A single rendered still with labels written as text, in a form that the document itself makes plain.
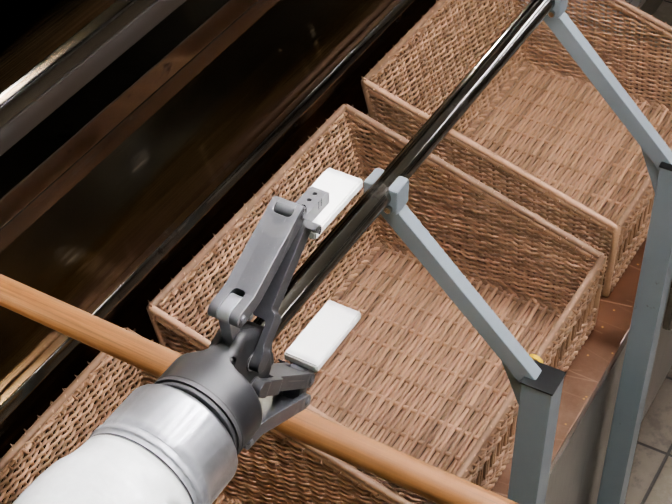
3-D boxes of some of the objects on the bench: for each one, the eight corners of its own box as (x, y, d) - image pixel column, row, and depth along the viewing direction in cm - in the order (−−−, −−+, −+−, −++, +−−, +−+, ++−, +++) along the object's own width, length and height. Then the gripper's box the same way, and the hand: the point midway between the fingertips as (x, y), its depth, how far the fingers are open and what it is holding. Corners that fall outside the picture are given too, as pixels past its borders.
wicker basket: (153, 439, 217) (136, 305, 199) (341, 225, 254) (342, 96, 235) (444, 574, 199) (455, 441, 181) (602, 323, 236) (624, 191, 217)
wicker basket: (352, 208, 257) (353, 79, 239) (490, 52, 294) (500, -71, 275) (609, 303, 239) (632, 171, 221) (722, 124, 275) (750, -2, 257)
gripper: (125, 273, 91) (301, 99, 105) (157, 520, 108) (305, 341, 122) (225, 315, 89) (392, 130, 103) (243, 561, 105) (384, 374, 119)
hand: (338, 253), depth 112 cm, fingers open, 13 cm apart
